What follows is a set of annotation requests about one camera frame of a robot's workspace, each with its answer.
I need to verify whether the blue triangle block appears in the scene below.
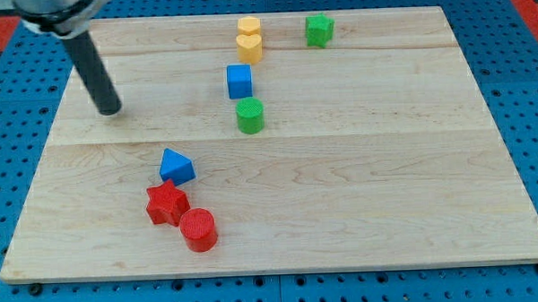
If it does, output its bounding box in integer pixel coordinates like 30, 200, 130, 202
160, 148, 195, 186

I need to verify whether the yellow heart block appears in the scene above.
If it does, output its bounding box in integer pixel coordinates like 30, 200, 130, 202
236, 34, 263, 65

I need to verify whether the green cylinder block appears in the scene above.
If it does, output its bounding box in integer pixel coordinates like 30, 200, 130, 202
235, 97, 265, 134

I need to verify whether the wooden board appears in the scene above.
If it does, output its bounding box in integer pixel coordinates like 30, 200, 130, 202
0, 6, 538, 284

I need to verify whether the red cylinder block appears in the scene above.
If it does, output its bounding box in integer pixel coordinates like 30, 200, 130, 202
179, 208, 218, 252

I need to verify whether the yellow hexagon block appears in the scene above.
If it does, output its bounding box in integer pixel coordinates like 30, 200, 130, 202
237, 15, 261, 36

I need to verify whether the green star block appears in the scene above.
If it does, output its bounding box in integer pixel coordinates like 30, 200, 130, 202
305, 13, 334, 47

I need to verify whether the blue cube block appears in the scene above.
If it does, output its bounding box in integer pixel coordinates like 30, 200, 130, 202
226, 64, 253, 99

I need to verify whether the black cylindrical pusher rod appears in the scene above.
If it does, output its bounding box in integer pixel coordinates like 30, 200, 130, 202
63, 31, 122, 116

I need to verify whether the red star block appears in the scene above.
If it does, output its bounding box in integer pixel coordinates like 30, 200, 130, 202
146, 179, 190, 227

